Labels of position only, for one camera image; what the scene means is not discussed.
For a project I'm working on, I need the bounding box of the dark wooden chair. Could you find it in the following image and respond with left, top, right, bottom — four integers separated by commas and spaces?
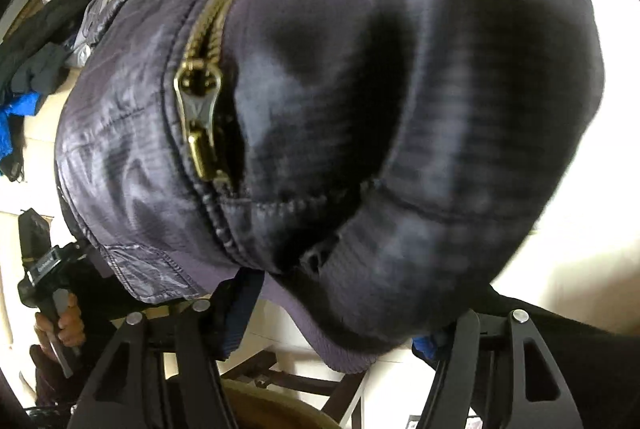
220, 349, 367, 429

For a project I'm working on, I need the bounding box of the black puffer coat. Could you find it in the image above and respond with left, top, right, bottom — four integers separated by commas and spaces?
0, 0, 96, 94

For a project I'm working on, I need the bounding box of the blue jacket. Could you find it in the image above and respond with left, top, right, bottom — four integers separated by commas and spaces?
0, 91, 41, 164

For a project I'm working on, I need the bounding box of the person's left forearm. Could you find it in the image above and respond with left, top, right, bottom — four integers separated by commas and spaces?
29, 344, 91, 410

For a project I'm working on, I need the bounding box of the black quilted jacket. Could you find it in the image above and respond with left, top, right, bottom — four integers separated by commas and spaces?
55, 0, 608, 372

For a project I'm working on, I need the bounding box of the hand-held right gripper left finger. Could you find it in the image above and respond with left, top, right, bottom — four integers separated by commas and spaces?
67, 270, 265, 429

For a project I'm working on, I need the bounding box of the person's left hand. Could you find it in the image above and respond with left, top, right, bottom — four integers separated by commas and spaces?
34, 293, 87, 351

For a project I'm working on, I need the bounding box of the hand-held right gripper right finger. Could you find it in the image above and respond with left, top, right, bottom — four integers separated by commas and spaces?
411, 308, 584, 429

